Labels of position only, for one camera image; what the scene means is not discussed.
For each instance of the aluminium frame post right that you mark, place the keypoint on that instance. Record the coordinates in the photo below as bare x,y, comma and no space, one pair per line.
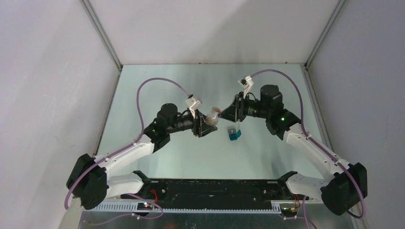
325,31

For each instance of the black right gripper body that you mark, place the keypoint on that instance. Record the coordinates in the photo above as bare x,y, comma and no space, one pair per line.
254,108

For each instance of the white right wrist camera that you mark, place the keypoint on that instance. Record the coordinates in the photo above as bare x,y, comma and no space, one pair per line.
247,84

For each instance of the white slotted cable duct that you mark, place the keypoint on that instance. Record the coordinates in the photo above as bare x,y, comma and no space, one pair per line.
143,207

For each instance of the aluminium frame post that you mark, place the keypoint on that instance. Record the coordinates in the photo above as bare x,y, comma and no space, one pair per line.
97,24
325,31

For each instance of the teal and clear pill box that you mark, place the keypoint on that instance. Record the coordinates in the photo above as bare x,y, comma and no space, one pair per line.
234,133

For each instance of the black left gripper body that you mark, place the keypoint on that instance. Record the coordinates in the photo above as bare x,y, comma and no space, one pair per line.
184,122

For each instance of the aluminium right side rail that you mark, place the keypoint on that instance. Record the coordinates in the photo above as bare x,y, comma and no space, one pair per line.
319,120

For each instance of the aluminium frame post left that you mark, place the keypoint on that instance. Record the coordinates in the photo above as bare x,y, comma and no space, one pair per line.
97,24

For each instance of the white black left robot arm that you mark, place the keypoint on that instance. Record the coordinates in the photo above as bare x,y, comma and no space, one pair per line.
93,179

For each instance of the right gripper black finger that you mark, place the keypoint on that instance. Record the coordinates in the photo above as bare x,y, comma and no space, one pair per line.
232,109
232,117

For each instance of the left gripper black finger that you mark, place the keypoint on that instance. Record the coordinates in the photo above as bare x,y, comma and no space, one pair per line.
206,129
201,118

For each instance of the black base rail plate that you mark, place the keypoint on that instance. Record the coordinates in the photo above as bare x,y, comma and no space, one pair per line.
216,193

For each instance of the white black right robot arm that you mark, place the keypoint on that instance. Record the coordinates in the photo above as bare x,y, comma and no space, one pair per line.
342,184

